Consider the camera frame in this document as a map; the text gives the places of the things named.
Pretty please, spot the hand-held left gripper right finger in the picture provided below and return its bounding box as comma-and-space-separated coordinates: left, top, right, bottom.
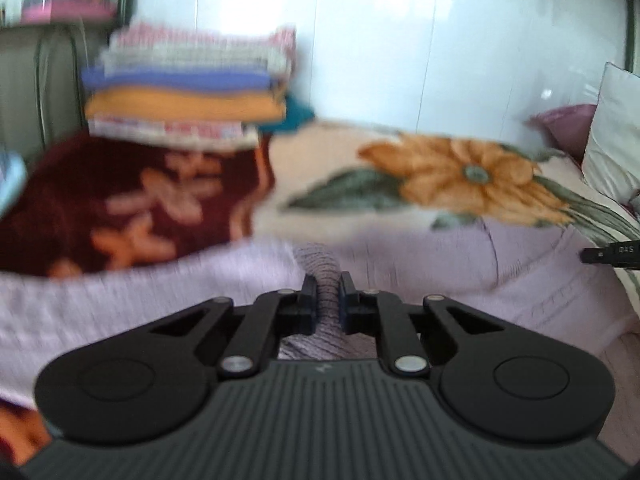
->
338, 271, 506, 377

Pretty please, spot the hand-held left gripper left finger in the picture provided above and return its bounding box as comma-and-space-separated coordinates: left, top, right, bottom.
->
149, 274, 319, 379

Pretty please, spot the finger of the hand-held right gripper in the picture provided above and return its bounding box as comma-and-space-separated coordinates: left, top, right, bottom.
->
581, 242, 640, 266

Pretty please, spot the lilac knitted sweater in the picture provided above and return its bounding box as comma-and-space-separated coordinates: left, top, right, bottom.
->
0, 240, 637, 411

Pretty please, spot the stack of folded clothes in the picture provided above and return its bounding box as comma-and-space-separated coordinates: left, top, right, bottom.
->
80, 21, 317, 152

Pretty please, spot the white pillow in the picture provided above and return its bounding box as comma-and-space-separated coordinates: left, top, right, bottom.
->
581, 61, 640, 213

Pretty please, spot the purple pillow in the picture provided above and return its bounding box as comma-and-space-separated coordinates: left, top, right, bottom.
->
527, 103, 599, 165

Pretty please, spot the floral plush blanket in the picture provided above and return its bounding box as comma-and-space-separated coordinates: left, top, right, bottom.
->
0, 119, 640, 467

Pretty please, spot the light blue cloth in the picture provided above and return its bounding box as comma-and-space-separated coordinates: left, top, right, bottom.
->
0, 154, 29, 214

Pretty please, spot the grey-green padded headboard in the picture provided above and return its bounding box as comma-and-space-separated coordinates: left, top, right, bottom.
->
0, 24, 117, 157

